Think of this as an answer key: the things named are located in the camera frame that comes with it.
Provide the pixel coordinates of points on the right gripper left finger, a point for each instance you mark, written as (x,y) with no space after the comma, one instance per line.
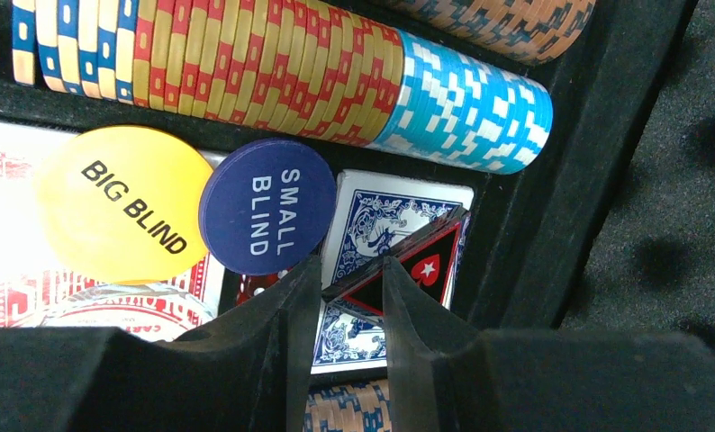
(247,370)

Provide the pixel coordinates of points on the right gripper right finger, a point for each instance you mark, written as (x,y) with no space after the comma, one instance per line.
(445,375)

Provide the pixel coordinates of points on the red triangular dealer button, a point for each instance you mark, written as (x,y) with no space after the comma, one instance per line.
(428,256)

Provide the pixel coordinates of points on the blue small blind button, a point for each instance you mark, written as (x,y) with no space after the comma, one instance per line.
(267,206)

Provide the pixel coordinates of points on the blue playing card deck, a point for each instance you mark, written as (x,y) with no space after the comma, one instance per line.
(374,211)

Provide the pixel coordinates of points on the orange big blind button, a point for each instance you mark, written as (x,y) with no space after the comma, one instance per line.
(119,204)

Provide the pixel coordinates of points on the red playing card deck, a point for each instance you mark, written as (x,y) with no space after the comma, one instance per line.
(36,290)

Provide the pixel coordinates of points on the chip row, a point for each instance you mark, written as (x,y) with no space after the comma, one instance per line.
(532,32)
(304,68)
(359,406)

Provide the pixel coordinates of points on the red dice in case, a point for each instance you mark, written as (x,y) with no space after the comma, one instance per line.
(252,285)

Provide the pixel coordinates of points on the black poker chip case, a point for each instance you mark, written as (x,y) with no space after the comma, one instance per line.
(531,232)

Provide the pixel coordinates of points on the top chip row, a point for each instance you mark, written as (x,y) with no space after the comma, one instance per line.
(532,32)

